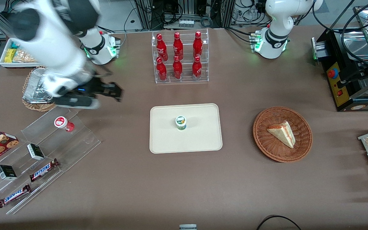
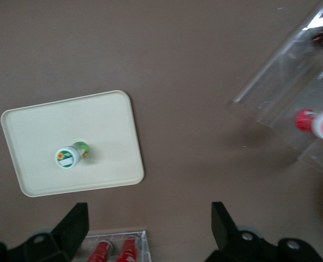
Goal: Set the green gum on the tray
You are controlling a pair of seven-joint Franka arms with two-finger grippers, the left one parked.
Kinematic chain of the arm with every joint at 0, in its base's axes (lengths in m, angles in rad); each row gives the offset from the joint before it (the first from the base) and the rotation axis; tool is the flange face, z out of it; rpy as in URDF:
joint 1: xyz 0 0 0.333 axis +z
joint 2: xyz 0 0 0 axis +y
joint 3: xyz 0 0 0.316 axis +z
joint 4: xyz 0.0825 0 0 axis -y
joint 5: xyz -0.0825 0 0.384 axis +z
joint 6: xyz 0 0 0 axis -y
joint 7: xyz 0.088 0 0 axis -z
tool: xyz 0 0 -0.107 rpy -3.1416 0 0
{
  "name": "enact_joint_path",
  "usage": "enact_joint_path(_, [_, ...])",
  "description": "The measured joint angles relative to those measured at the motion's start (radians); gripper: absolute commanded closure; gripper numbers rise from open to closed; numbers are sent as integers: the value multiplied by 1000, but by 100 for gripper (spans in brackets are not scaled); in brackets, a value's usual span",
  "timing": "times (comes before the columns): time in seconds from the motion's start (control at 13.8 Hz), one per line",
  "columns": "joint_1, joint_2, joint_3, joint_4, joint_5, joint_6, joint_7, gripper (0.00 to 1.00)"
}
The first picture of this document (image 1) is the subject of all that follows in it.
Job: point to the teal snack packet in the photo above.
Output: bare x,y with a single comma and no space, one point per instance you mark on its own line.
15,45

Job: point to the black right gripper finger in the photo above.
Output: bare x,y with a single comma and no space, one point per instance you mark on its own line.
112,86
115,95

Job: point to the triangle sandwich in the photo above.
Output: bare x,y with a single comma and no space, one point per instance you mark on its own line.
283,132

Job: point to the clear acrylic bottle rack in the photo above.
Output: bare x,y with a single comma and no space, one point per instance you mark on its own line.
180,76

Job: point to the grey small device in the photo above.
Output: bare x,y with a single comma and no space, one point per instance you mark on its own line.
187,227

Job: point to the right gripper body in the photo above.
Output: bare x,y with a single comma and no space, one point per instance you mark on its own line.
95,87

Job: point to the beige plastic tray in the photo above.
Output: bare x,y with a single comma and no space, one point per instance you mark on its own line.
203,137

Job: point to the red cola bottle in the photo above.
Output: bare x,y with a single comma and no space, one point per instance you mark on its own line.
177,68
178,46
161,46
161,69
197,44
197,67

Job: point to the black heating machine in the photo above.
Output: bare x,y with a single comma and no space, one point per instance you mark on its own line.
347,95

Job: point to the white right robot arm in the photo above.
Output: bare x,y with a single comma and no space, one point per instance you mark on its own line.
56,41

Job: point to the white snack bin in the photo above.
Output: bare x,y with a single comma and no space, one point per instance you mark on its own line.
11,65

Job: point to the red gum container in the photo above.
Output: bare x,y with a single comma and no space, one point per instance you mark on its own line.
63,123

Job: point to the clear cracker bag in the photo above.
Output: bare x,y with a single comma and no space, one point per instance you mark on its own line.
26,58

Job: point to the yellow snack packet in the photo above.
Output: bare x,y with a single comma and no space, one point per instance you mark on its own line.
9,55

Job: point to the light wicker basket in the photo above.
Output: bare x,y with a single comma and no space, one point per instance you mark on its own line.
34,106

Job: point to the small black box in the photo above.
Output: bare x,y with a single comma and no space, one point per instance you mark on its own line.
6,172
35,151

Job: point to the brown wicker basket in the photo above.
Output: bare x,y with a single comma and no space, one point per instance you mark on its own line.
267,140

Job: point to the clear acrylic stepped stand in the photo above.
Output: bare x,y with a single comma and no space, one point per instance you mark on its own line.
75,140

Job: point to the green gum container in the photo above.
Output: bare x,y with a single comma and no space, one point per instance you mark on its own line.
180,123

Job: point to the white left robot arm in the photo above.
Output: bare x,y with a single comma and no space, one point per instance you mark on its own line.
276,19

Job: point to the snickers bar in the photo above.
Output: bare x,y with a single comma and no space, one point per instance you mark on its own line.
43,170
13,195

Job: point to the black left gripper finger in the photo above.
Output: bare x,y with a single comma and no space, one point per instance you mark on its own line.
342,84
350,74

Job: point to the silver foil tray stack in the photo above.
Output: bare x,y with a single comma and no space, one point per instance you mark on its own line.
35,88

